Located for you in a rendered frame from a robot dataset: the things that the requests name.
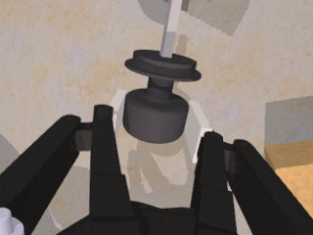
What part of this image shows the tan cardboard box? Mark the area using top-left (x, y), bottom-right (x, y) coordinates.
top-left (264, 139), bottom-right (313, 218)

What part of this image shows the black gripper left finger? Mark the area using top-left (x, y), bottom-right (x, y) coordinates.
top-left (0, 89), bottom-right (140, 235)

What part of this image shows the black door knob with grey metal spindle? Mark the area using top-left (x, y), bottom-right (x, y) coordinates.
top-left (122, 0), bottom-right (201, 144)

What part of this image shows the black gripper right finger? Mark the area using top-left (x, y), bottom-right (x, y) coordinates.
top-left (184, 100), bottom-right (313, 235)

